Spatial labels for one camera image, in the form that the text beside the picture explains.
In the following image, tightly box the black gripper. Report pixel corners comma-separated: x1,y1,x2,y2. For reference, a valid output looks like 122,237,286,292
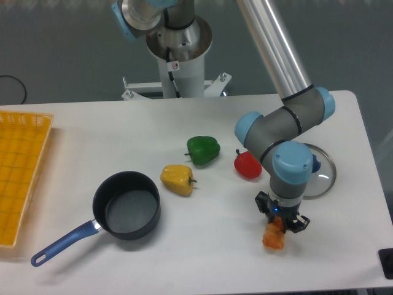
255,191,310,233

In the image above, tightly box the orange bread roll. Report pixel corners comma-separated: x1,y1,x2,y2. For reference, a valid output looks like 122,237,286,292
262,216,285,251

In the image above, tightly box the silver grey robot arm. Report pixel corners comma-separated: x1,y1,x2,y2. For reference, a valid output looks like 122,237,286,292
111,1,335,233

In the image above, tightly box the glass lid blue knob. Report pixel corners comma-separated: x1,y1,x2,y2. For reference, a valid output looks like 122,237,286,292
303,143,337,200

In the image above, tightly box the red bell pepper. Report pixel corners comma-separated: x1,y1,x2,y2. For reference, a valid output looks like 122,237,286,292
234,149,262,179

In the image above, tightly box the green bell pepper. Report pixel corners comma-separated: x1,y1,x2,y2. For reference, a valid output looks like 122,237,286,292
185,136,220,165

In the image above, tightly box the yellow bell pepper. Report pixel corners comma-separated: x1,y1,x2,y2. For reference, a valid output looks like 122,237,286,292
160,165,197,196

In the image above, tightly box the black device at edge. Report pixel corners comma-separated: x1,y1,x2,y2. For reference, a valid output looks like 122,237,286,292
378,248,393,280

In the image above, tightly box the yellow plastic basket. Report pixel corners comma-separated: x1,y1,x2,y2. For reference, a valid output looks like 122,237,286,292
1,110,54,248

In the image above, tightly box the black saucepan blue handle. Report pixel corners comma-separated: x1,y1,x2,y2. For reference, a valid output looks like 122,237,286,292
31,171,161,267

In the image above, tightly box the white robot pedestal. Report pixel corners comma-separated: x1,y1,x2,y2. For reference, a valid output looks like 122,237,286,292
122,16,232,100

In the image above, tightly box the black pedestal cable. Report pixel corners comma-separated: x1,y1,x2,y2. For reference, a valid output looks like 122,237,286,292
166,47,183,99

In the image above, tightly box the black cable loop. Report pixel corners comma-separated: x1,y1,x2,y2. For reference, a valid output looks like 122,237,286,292
0,74,27,105

